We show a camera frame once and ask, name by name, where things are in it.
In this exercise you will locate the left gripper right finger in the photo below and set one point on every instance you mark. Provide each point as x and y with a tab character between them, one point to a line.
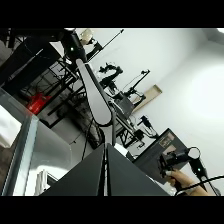
128	176

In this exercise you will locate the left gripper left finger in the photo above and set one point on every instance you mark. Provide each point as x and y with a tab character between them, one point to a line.
86	176

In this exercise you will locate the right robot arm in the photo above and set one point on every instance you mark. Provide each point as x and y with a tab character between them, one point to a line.
96	100

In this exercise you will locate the person's hand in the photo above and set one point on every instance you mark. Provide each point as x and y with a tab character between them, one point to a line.
181	181

